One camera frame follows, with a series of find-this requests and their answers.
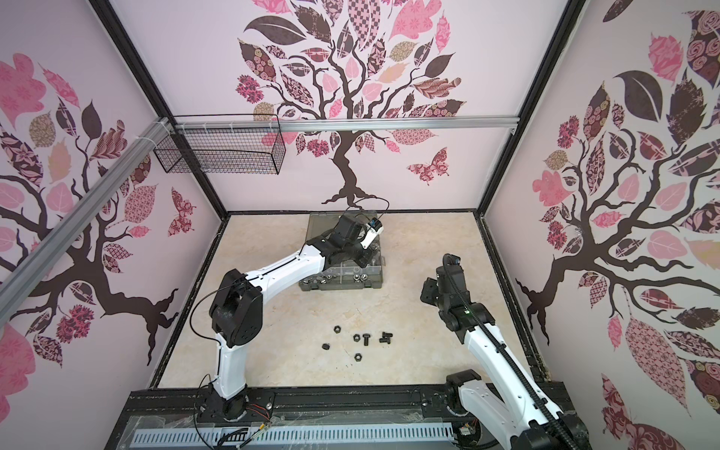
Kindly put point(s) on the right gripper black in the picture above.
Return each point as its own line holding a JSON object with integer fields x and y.
{"x": 427, "y": 290}

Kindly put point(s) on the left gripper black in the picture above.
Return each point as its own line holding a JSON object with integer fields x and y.
{"x": 367, "y": 253}

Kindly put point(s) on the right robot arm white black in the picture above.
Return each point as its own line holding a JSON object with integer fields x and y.
{"x": 512, "y": 406}

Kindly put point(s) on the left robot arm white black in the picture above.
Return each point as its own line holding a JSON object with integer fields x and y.
{"x": 237, "y": 311}

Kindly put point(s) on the black socket screw pair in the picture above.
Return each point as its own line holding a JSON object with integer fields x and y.
{"x": 386, "y": 338}

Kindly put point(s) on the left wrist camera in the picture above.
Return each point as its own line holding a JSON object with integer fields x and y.
{"x": 374, "y": 228}

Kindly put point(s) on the aluminium rail back wall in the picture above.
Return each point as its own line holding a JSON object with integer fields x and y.
{"x": 373, "y": 124}

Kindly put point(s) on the aluminium rail wall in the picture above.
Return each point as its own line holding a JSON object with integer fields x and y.
{"x": 22, "y": 281}
{"x": 373, "y": 124}

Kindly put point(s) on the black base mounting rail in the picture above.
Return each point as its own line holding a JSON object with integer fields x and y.
{"x": 263, "y": 403}

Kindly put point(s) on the black wire mesh basket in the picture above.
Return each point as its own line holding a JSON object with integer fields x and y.
{"x": 223, "y": 144}

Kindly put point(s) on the white slotted cable duct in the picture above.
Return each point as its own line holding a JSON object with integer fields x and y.
{"x": 290, "y": 436}

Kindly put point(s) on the aluminium rail left wall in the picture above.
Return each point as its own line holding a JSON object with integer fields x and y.
{"x": 22, "y": 281}

